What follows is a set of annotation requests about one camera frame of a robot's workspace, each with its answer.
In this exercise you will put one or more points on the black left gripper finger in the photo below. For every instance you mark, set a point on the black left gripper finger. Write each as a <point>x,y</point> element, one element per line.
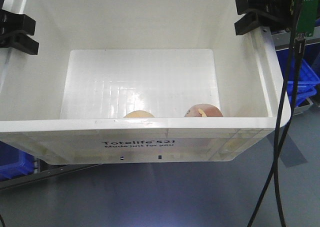
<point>13,23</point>
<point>20,42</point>

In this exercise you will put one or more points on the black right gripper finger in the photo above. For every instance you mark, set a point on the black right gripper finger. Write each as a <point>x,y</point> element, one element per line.
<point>251,21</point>
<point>263,7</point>

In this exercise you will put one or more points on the pink round plush toy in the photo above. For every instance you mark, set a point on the pink round plush toy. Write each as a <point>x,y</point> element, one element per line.
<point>203,110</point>

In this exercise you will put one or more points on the white plastic tote crate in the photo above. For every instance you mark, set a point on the white plastic tote crate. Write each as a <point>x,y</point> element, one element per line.
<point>99,60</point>

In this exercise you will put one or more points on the cream yellow plush toy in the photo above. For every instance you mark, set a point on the cream yellow plush toy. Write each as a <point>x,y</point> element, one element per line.
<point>139,114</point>

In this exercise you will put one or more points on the green right circuit board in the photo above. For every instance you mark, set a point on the green right circuit board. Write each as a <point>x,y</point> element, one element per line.
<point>306,20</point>

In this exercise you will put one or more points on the blue plastic crate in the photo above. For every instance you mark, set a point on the blue plastic crate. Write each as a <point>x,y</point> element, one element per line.
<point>307,81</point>

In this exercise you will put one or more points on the blue bin lower left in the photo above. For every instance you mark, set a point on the blue bin lower left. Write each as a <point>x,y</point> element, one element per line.
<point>14,162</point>

